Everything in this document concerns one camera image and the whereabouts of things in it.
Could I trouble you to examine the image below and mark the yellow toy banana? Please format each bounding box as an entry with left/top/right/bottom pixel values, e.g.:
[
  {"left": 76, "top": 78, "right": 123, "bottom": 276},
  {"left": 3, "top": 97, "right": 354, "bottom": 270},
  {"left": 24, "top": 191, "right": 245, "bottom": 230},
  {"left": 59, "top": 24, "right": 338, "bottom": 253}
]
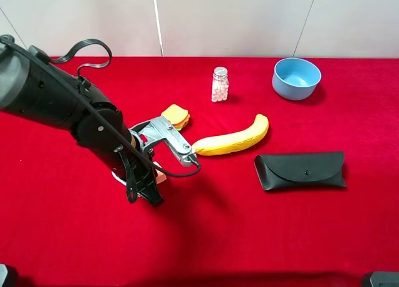
[{"left": 192, "top": 114, "right": 269, "bottom": 156}]

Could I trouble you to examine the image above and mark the black cable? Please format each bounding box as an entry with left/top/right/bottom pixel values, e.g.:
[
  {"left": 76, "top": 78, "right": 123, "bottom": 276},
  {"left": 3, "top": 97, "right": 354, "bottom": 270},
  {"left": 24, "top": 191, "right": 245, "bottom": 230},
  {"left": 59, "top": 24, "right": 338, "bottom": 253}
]
[{"left": 0, "top": 38, "right": 202, "bottom": 204}]

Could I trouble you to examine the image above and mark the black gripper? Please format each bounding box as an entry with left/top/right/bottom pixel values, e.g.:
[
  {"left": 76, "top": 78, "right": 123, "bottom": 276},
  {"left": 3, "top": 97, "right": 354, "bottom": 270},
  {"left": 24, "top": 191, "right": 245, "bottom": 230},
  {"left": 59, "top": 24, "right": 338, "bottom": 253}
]
[{"left": 112, "top": 143, "right": 164, "bottom": 207}]

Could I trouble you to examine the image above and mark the black glasses case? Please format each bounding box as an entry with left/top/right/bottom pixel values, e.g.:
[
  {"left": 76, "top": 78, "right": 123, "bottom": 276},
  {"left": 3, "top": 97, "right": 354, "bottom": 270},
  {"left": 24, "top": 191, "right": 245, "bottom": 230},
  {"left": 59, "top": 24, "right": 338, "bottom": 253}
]
[{"left": 254, "top": 152, "right": 347, "bottom": 192}]

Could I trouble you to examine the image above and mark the pink block with hole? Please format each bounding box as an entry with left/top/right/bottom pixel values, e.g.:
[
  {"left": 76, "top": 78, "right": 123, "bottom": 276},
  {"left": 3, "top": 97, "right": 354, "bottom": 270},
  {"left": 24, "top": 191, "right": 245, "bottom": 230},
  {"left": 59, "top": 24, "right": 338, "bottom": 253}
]
[{"left": 112, "top": 169, "right": 167, "bottom": 186}]

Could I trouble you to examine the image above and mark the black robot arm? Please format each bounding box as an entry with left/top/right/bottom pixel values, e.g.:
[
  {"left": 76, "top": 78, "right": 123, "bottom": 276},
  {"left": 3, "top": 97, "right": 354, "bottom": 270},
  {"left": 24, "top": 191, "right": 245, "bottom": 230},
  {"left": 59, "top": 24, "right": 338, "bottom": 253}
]
[{"left": 1, "top": 34, "right": 164, "bottom": 207}]

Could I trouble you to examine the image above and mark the toy sandwich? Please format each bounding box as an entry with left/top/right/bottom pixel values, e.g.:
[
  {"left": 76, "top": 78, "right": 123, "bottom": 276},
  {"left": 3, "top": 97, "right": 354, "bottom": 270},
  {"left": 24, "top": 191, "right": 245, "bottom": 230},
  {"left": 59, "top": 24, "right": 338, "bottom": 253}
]
[{"left": 161, "top": 104, "right": 191, "bottom": 131}]

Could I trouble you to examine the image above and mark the pill bottle with silver cap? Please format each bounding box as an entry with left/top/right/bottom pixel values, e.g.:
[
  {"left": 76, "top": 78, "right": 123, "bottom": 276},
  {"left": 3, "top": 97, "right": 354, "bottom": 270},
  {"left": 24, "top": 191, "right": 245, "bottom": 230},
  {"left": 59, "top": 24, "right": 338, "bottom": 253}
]
[{"left": 211, "top": 67, "right": 229, "bottom": 102}]

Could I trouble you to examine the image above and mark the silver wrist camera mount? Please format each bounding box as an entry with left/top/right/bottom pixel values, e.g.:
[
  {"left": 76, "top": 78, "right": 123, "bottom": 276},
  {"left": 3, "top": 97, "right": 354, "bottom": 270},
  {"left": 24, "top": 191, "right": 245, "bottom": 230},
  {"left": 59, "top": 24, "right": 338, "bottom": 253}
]
[{"left": 129, "top": 116, "right": 199, "bottom": 167}]

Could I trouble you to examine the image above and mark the red tablecloth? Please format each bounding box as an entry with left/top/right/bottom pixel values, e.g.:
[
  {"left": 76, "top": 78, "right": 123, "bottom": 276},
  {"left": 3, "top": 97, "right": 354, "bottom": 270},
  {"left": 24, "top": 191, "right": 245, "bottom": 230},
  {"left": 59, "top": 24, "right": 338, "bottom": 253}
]
[{"left": 1, "top": 57, "right": 398, "bottom": 286}]

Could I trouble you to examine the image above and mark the blue bowl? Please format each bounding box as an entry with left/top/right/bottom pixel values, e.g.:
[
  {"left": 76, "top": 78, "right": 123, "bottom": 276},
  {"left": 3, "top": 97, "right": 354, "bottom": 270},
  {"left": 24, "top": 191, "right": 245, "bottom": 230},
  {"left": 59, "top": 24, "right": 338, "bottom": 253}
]
[{"left": 272, "top": 57, "right": 322, "bottom": 101}]

